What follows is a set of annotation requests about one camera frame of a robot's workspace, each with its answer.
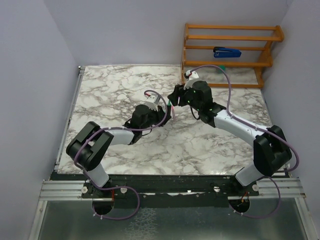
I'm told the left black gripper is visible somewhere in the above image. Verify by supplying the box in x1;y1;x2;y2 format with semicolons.
140;104;172;132

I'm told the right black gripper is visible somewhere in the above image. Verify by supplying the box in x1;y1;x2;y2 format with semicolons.
167;81;202;112

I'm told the green black highlighter pen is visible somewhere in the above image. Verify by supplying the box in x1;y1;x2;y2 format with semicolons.
167;101;174;112

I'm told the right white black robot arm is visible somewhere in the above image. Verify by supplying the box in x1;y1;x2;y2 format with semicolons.
168;80;292;196

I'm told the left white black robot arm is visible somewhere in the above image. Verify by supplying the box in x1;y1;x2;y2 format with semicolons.
66;104;171;198

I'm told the pink pen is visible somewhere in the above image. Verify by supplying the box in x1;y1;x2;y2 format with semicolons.
171;105;177;122

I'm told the green small object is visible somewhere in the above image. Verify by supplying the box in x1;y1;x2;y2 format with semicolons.
220;65;226;73

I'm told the blue stapler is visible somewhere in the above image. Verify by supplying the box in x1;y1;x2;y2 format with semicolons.
213;46;242;58

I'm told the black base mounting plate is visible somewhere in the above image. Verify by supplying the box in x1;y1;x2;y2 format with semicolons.
50;172;259;209

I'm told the wooden shelf rack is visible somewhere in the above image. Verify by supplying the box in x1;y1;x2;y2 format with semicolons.
180;23;285;89

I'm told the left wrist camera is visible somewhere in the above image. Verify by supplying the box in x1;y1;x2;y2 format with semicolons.
144;94;160;111

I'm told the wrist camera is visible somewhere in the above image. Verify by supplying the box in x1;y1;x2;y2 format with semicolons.
144;94;160;111
183;70;200;90

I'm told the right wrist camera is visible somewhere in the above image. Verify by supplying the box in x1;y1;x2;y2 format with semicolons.
183;70;200;90

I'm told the aluminium rail frame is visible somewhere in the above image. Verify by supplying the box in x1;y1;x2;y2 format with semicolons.
27;65;311;240

